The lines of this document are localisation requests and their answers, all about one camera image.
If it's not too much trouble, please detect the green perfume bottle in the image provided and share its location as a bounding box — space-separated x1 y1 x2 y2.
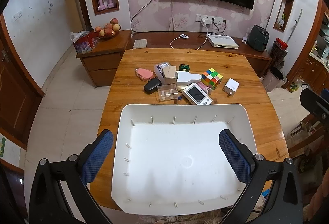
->
179 64 190 72

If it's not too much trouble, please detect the white barcode box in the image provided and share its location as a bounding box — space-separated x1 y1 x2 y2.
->
154 62 169 85

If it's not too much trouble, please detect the white handheld game console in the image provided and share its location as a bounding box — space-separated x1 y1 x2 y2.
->
182 83 213 105

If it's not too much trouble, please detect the grey trash bin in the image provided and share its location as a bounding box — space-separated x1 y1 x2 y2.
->
262 67 283 93

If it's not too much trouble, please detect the dark green appliance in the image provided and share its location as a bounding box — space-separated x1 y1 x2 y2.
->
248 25 269 52

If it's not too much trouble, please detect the white plastic tray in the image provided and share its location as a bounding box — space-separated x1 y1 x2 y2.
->
111 104 257 216

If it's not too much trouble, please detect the red tissue box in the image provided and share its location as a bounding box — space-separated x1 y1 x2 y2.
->
69 31 98 54

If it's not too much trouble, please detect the white set-top box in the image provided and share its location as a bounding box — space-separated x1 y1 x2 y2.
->
207 35 239 49

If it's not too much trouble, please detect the black woven basket red lid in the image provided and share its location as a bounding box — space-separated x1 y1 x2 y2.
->
270 38 288 67

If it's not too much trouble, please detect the clear plastic box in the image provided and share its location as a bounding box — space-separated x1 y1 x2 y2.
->
156 84 179 102

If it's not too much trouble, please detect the rubik's cube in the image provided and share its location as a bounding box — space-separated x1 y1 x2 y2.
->
201 68 223 90

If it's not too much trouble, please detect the beige cardboard box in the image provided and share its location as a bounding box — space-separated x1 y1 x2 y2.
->
163 65 176 85

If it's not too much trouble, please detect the white wall power strip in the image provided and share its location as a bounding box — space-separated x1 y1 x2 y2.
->
195 14 223 25

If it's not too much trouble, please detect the fruit bowl with apples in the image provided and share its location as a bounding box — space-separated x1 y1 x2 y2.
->
94 18 121 39

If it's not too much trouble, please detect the white notepad on cabinet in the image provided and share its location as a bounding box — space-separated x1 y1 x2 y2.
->
133 39 147 49

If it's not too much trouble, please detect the wooden tv cabinet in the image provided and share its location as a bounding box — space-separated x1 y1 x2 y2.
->
76 29 273 88

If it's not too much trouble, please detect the white 33W charger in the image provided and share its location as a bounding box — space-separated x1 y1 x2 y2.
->
222 78 239 97

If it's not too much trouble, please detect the black case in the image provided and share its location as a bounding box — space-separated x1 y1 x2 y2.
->
143 78 162 94

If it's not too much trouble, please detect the white cable with adapter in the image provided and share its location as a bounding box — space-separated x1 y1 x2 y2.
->
169 25 209 50

